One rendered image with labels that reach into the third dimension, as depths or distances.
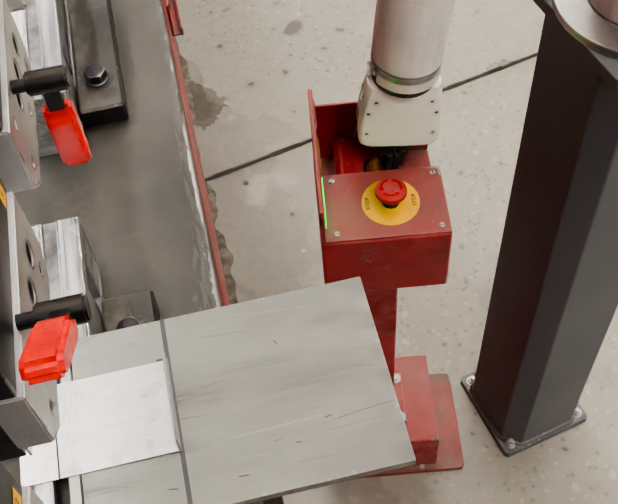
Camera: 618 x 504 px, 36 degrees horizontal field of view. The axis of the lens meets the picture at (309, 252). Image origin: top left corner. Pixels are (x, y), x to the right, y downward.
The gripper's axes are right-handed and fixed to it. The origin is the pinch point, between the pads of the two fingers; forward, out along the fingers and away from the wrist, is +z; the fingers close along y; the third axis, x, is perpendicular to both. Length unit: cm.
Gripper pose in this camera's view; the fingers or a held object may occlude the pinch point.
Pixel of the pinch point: (391, 157)
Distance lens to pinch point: 126.6
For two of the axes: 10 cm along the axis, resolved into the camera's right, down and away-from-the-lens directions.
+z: -0.3, 5.7, 8.2
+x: -0.7, -8.2, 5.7
